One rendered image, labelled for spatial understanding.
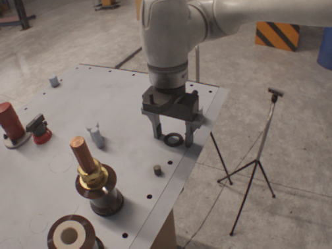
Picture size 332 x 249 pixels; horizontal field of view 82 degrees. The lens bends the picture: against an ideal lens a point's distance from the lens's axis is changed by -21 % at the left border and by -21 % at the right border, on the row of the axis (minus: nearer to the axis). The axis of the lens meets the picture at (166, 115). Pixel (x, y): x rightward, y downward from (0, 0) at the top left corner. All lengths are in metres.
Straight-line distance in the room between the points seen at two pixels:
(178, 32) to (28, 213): 0.56
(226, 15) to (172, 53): 0.15
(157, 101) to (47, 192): 0.38
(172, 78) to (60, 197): 0.40
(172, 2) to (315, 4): 0.25
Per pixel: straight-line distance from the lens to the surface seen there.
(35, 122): 0.78
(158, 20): 0.44
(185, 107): 0.54
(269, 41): 5.06
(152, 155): 0.64
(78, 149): 0.41
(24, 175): 0.74
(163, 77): 0.50
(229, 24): 0.53
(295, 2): 0.35
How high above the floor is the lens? 1.84
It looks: 39 degrees down
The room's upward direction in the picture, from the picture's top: 5 degrees counter-clockwise
